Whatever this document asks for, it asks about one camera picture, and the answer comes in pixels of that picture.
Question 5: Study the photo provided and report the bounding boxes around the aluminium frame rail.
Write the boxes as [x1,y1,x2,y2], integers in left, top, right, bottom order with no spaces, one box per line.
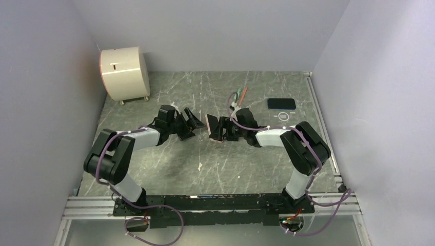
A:
[54,72,373,246]

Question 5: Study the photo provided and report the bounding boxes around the orange pen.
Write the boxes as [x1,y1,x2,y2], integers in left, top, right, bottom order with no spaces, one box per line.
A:
[238,87,248,107]

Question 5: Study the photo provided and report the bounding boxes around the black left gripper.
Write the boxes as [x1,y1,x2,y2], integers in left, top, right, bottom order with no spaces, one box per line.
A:
[167,107,205,140]

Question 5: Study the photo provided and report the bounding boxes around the cream round cylinder box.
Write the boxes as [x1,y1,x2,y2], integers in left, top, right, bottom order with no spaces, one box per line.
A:
[99,47,151,105]

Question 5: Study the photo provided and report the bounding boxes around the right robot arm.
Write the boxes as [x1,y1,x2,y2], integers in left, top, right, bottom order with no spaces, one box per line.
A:
[206,108,331,213]

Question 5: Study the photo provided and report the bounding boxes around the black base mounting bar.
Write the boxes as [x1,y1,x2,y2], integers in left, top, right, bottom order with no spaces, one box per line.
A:
[113,193,315,229]

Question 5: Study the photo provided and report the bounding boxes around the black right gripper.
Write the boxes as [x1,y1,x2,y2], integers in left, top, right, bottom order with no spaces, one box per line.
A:
[209,117,247,141]

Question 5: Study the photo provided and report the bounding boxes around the blue phone black screen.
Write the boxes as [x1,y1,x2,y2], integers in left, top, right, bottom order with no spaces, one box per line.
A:
[267,98,296,110]

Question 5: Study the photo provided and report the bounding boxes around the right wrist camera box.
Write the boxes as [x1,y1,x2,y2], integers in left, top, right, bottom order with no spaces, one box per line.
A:
[228,101,241,117]

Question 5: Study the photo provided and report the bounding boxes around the clear phone case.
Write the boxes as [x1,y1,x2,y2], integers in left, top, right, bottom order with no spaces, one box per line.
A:
[271,110,300,123]

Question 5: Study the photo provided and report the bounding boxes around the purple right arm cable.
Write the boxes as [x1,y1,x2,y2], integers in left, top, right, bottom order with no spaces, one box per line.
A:
[227,91,352,238]

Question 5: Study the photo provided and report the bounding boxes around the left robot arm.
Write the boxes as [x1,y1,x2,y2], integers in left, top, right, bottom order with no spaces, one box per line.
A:
[83,105,205,215]

